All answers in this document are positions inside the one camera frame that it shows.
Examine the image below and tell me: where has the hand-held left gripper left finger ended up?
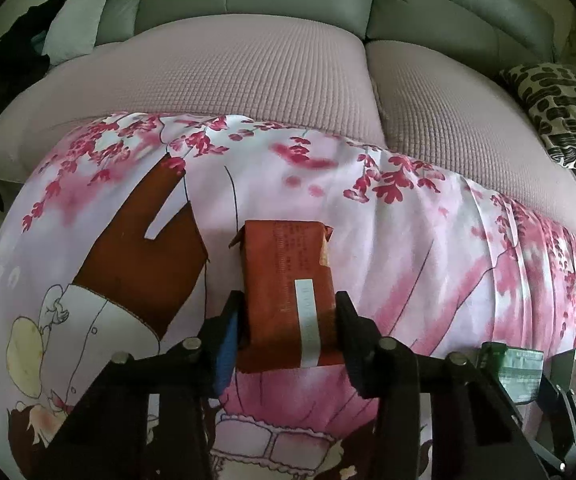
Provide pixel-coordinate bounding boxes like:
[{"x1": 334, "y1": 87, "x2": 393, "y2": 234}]
[{"x1": 50, "y1": 290, "x2": 246, "y2": 480}]

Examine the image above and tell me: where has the black white patterned pillow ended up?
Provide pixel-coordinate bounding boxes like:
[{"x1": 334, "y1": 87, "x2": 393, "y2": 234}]
[{"x1": 498, "y1": 62, "x2": 576, "y2": 171}]

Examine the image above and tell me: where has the black clothing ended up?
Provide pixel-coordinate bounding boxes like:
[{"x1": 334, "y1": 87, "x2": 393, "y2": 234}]
[{"x1": 0, "y1": 0, "x2": 66, "y2": 211}]

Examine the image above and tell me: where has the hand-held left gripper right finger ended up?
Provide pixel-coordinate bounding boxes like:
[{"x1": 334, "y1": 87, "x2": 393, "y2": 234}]
[{"x1": 334, "y1": 290, "x2": 557, "y2": 480}]

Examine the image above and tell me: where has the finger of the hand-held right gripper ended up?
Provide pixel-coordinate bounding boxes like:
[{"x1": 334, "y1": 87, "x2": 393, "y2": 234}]
[{"x1": 535, "y1": 372, "x2": 576, "y2": 478}]

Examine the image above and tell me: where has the green snack packet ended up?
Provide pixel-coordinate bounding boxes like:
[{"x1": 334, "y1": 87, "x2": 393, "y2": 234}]
[{"x1": 480, "y1": 341, "x2": 545, "y2": 405}]

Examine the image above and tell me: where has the red packet with white strip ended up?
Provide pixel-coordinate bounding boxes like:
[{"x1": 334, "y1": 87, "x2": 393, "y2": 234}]
[{"x1": 229, "y1": 220, "x2": 346, "y2": 375}]

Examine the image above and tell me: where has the pink cartoon printed blanket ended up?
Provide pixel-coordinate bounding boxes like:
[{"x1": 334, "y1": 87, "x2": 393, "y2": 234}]
[{"x1": 0, "y1": 110, "x2": 576, "y2": 480}]

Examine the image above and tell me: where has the light grey pillow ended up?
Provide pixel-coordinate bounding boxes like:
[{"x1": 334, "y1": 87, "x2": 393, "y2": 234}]
[{"x1": 43, "y1": 0, "x2": 119, "y2": 67}]

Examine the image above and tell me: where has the pink sofa cover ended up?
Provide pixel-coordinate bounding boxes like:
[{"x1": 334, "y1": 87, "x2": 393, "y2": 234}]
[{"x1": 0, "y1": 12, "x2": 576, "y2": 246}]

